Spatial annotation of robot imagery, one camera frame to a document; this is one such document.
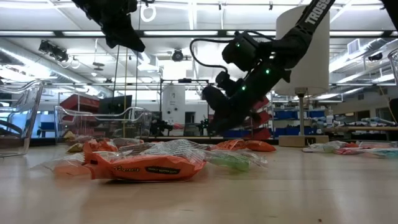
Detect red shelf unit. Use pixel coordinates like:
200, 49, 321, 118
58, 93, 101, 138

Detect black metal frame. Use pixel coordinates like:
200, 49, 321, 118
159, 79, 210, 138

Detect black hanging cable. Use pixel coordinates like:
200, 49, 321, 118
111, 46, 121, 98
134, 51, 140, 108

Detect orange candy clear wrapper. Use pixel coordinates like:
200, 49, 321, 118
29, 152, 94, 177

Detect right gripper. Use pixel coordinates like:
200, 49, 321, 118
201, 67, 287, 136

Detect ceiling air vent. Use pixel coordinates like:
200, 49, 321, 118
347, 39, 361, 56

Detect white hanging ring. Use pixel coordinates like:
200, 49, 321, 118
139, 1, 157, 23

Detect teal candy clear wrapper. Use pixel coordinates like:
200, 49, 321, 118
363, 147, 398, 159

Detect silver striped candy wrapper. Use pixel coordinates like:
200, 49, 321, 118
139, 139, 218, 166
117, 142, 158, 156

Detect wooden workbench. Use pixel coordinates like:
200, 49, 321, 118
323, 124, 398, 141

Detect blue storage bin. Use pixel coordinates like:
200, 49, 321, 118
220, 129, 251, 139
273, 110, 326, 120
273, 126, 318, 136

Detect black ceiling camera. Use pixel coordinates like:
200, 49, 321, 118
171, 49, 185, 62

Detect red tilted bin rack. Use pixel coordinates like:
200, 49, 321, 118
253, 96, 273, 141

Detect white shade table lamp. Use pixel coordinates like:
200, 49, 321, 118
275, 4, 330, 147

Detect pale green candy clear wrapper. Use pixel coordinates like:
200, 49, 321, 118
303, 141, 343, 154

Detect yellow hanging cable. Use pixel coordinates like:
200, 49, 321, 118
123, 46, 129, 139

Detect black office chair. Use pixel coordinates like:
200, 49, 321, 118
0, 119, 25, 140

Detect white cylindrical tank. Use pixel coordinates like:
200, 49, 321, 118
161, 84, 187, 125

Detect clear plastic bin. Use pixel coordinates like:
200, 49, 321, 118
387, 48, 398, 86
53, 105, 153, 144
0, 79, 44, 158

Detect silver candy pack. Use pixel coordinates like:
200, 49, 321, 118
111, 138, 146, 147

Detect black monitor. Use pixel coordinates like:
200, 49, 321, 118
98, 95, 133, 115

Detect orange Reese's candy pack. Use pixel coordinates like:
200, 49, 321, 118
83, 141, 208, 183

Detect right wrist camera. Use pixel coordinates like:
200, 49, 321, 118
215, 70, 247, 98

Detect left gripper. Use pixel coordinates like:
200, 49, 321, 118
80, 0, 146, 52

